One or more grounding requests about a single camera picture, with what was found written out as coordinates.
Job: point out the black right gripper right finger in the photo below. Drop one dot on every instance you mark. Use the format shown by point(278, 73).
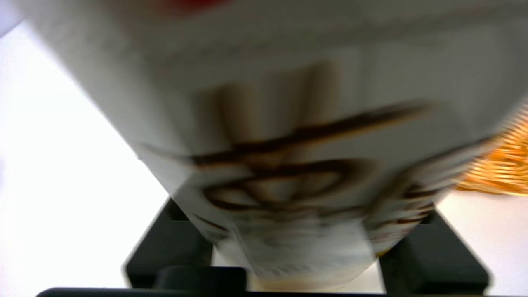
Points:
point(433, 260)

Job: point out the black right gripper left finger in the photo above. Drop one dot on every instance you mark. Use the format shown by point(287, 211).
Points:
point(169, 247)

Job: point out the tall yellow white chips box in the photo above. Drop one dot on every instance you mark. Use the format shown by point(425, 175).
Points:
point(288, 123)

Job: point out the yellow woven basket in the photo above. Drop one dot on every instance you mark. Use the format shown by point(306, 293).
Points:
point(501, 165)

